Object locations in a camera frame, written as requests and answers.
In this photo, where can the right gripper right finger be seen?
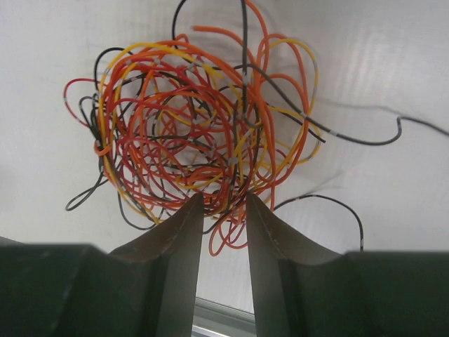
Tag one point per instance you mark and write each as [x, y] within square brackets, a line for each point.
[301, 288]

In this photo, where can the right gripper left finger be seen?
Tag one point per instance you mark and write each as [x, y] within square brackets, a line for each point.
[146, 287]

